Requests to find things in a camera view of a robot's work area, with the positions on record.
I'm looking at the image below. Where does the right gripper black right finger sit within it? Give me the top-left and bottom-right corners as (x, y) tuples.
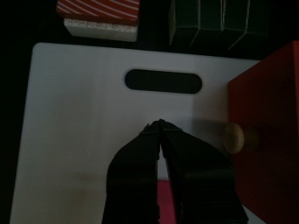
(156, 118), (248, 224)

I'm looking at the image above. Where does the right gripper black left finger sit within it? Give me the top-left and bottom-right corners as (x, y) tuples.
(101, 119), (162, 224)

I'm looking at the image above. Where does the pink play dough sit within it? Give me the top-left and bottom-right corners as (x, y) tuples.
(156, 178), (176, 224)

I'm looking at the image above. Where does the wooden drawer with red front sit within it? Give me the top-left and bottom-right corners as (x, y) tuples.
(221, 39), (299, 224)

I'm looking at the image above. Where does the white plastic cutting board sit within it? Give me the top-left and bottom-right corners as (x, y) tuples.
(9, 42), (269, 224)

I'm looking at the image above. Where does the dark green toy block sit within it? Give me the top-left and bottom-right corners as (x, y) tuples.
(168, 0), (269, 51)

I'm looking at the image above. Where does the red white striped toy block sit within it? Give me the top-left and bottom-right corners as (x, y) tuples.
(56, 0), (141, 43)

